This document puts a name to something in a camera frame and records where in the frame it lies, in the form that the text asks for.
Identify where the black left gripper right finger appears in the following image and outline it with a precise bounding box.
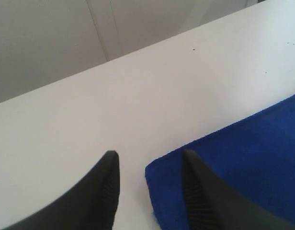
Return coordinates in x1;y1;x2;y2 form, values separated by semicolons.
181;149;295;230

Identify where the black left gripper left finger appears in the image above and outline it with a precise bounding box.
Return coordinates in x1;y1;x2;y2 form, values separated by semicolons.
7;150;120;230

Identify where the blue towel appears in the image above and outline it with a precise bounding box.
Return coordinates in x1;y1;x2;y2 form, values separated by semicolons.
145;95;295;230

